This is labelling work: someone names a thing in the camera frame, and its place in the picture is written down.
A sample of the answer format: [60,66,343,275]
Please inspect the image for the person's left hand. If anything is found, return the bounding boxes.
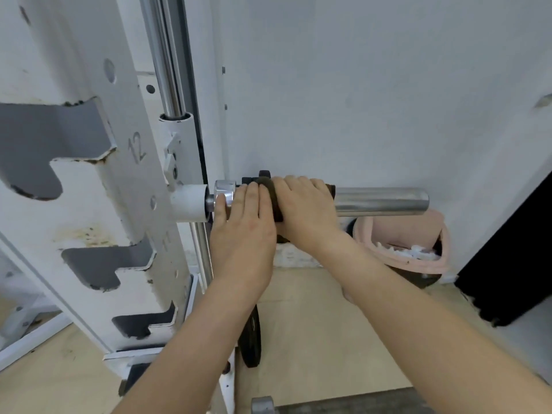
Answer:
[210,183,278,303]

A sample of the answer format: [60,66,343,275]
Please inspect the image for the person's right hand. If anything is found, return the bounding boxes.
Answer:
[271,176,346,256]

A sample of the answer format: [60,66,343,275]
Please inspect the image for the black barbell collar clamp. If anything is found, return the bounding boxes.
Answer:
[241,170,336,223]

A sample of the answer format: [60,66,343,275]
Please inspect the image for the person's left forearm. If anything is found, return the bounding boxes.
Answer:
[111,289,270,414]

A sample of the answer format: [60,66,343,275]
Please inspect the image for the person's right forearm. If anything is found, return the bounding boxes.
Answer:
[302,232,552,414]

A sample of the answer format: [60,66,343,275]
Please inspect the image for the white bar carriage slider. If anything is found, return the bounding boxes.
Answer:
[158,111,213,223]

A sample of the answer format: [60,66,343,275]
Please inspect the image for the chrome barbell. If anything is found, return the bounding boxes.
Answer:
[204,179,430,219]

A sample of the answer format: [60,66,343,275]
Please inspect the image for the pink rolled foam mat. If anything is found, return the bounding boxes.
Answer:
[352,208,452,277]

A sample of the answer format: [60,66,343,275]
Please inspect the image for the black weight plate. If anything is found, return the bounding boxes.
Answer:
[239,303,263,369]

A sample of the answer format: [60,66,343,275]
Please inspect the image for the white scraps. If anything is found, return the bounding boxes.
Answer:
[374,241,441,260]

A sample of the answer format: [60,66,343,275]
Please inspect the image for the chrome guide rod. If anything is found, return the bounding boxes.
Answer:
[138,0,215,294]

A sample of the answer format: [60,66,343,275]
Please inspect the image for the black fabric cover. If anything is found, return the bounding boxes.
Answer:
[455,171,552,328]

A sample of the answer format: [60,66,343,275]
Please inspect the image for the white slotted rack upright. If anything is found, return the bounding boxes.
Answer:
[0,0,204,386]

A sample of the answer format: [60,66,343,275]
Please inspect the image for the white floor frame beam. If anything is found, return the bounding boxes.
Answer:
[0,311,72,372]

